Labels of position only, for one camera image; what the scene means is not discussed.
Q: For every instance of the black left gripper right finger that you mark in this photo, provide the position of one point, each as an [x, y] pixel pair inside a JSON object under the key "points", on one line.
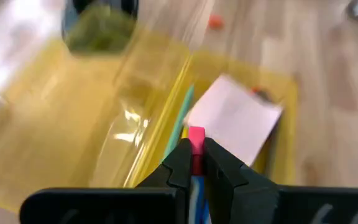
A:
{"points": [[259, 205]]}

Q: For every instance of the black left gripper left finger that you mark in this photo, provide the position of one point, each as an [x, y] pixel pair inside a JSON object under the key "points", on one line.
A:
{"points": [[135, 205]]}

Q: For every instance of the pink sticky note pad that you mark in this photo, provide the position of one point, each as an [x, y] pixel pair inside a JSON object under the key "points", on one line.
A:
{"points": [[235, 121]]}

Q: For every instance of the small pink eraser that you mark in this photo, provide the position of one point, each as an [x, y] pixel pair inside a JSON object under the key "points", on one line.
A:
{"points": [[215, 21], [196, 140]]}

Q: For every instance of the teal pencil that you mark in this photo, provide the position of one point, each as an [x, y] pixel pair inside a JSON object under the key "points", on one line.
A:
{"points": [[182, 115]]}

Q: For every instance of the yellow transparent pencil box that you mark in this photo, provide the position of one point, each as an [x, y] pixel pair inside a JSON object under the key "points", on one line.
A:
{"points": [[73, 124]]}

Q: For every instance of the green column cactus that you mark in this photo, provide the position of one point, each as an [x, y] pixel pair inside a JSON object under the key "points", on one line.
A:
{"points": [[101, 29]]}

